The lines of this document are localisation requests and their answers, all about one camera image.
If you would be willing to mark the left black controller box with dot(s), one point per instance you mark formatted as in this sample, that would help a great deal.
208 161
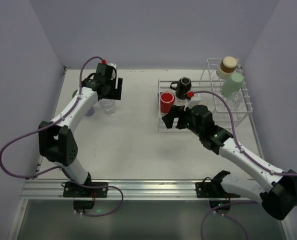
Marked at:
83 205

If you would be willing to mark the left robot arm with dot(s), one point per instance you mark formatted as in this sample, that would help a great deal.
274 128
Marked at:
56 138

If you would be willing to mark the aluminium mounting rail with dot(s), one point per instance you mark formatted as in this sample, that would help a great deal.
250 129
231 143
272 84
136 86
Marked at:
149 190

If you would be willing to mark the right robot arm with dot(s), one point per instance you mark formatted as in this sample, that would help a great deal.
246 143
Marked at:
274 188

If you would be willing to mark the right black controller box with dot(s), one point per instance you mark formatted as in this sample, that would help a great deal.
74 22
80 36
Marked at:
221 204

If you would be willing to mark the clear glass front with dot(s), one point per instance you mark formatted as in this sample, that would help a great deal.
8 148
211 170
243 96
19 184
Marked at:
109 111

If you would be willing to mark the black controller box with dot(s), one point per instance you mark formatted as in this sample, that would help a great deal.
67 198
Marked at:
83 205
221 204

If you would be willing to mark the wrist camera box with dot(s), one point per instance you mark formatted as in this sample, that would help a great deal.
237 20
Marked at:
112 70
193 99

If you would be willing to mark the lavender cup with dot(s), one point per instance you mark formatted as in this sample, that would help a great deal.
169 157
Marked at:
90 112

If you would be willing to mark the black mug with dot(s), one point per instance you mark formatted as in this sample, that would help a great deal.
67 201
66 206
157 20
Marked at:
181 87

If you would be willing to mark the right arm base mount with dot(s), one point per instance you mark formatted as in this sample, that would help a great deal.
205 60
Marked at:
211 187

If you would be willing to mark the clear glass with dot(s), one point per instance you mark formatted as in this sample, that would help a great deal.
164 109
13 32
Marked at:
109 111
107 103

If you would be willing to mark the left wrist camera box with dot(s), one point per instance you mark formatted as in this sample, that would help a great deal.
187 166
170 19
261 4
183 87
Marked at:
112 70

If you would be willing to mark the tall light green cup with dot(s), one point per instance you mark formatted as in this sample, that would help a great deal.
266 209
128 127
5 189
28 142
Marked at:
232 84

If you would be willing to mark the red mug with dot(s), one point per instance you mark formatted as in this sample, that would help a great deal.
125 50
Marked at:
167 99

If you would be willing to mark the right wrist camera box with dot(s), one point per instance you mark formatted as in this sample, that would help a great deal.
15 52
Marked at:
193 99

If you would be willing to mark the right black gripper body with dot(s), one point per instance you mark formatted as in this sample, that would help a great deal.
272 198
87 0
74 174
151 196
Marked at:
177 119

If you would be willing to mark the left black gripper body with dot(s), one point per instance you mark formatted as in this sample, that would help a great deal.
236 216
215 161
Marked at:
116 89

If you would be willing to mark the brown and cream cup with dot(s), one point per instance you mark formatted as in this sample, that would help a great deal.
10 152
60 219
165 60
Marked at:
227 67

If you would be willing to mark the white wire dish rack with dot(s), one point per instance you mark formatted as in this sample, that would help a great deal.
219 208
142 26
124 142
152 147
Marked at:
209 81

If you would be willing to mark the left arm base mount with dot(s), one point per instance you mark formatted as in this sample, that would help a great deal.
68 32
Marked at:
96 190

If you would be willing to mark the clear glass upper rack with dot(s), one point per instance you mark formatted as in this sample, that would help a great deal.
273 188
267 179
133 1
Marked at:
234 101

